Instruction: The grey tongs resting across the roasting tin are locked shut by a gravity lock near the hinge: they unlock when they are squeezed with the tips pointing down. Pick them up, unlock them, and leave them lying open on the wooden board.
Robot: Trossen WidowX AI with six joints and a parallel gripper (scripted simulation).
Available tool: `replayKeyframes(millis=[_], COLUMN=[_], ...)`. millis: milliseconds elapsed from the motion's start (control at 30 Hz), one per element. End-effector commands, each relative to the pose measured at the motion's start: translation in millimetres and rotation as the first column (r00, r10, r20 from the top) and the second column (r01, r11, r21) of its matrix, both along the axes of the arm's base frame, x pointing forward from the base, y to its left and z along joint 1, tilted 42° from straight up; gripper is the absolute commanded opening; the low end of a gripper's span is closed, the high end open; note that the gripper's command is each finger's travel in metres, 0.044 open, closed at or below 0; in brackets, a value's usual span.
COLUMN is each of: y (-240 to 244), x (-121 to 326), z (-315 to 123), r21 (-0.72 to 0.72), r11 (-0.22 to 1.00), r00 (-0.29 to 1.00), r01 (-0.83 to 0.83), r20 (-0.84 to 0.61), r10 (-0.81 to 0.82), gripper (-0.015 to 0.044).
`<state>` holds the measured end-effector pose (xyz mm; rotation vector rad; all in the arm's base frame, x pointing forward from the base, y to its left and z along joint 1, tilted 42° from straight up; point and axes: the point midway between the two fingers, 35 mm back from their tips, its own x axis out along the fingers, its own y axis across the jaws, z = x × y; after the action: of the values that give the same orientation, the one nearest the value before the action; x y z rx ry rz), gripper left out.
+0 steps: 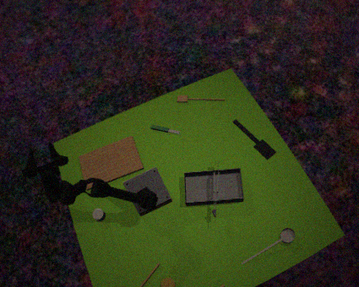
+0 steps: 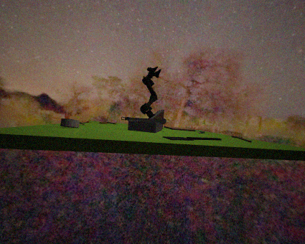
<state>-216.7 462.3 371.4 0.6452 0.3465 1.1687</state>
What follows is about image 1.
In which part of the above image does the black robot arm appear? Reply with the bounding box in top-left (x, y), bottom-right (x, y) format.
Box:
top-left (40, 165), bottom-right (158, 211)

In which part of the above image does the grey cylinder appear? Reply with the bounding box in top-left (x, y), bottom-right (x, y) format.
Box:
top-left (92, 208), bottom-right (106, 221)

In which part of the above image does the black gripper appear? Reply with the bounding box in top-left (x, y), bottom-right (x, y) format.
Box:
top-left (22, 142), bottom-right (68, 187)

